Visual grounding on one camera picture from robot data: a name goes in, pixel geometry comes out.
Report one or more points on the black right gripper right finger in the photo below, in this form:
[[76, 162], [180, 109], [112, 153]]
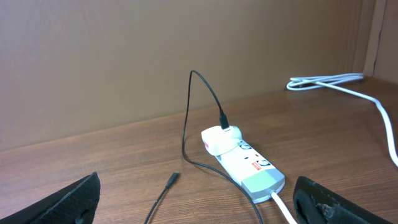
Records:
[[315, 204]]

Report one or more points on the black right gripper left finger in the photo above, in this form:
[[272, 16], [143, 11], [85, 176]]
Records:
[[73, 204]]

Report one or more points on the white power strip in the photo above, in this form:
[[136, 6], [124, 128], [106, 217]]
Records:
[[251, 171]]

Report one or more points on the white USB wall charger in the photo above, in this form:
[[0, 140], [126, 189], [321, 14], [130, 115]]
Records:
[[219, 141]]

